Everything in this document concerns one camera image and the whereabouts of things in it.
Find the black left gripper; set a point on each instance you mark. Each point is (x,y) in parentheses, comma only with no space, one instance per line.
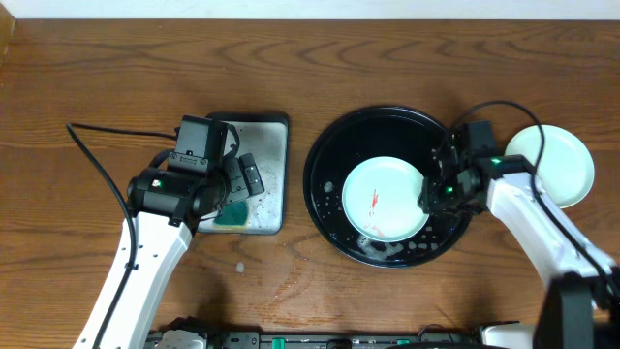
(250,174)

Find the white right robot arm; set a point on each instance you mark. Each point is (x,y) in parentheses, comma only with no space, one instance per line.
(581,306)

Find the mint plate with red stain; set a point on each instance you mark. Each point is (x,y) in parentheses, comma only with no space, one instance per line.
(380,198)

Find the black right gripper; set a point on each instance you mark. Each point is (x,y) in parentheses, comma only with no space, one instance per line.
(431,201)

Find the green scrubbing sponge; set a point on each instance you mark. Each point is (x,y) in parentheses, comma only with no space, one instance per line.
(233,215)

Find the black round tray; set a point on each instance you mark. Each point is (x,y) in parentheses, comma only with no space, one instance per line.
(360,135)

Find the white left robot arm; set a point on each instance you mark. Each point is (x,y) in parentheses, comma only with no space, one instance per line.
(150,247)

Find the black rectangular soapy tray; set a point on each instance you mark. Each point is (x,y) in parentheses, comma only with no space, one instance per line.
(265,136)

